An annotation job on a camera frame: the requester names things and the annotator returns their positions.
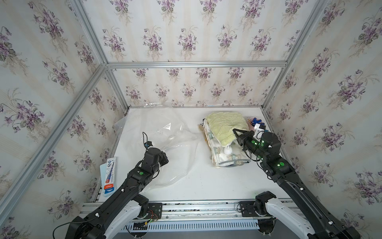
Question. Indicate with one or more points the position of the light green fleece blanket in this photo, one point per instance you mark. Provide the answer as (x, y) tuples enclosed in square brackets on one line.
[(222, 125)]

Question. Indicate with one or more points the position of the clear plastic vacuum bag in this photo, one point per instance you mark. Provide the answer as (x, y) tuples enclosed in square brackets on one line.
[(166, 130)]

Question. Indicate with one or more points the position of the white label card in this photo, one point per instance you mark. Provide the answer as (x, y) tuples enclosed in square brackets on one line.
[(107, 172)]

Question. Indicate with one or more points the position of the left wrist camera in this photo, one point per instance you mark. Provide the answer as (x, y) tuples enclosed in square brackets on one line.
[(148, 144)]

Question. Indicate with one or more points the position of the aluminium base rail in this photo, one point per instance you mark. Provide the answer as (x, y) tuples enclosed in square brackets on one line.
[(200, 210)]

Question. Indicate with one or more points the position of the pink cup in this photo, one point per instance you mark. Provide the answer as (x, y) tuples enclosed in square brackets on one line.
[(252, 121)]

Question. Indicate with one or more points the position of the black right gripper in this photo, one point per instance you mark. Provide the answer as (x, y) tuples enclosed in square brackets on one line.
[(244, 139)]

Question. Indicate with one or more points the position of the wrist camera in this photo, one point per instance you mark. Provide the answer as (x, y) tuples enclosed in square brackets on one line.
[(259, 128), (148, 144)]

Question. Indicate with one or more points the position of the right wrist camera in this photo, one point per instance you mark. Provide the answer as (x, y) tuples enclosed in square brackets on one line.
[(259, 128)]

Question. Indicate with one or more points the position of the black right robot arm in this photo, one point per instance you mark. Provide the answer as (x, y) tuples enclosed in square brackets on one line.
[(316, 222)]

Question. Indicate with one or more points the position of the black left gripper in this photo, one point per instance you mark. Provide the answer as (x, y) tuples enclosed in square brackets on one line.
[(163, 159)]

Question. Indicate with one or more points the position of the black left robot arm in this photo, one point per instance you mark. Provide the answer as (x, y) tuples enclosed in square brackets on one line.
[(96, 223)]

